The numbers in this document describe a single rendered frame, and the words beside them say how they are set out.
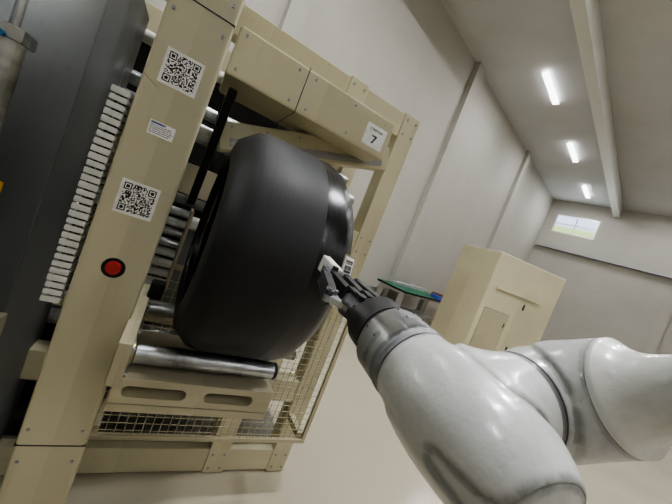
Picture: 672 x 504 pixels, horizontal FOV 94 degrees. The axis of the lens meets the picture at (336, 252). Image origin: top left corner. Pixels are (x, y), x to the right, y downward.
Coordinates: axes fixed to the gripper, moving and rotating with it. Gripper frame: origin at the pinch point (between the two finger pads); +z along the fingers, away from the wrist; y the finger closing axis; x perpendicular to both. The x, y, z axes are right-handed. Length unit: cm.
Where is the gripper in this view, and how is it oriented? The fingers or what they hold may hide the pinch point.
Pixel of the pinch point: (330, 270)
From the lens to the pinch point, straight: 56.0
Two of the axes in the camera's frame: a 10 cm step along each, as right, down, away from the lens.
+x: -4.2, 8.9, 1.9
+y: -8.4, -2.9, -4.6
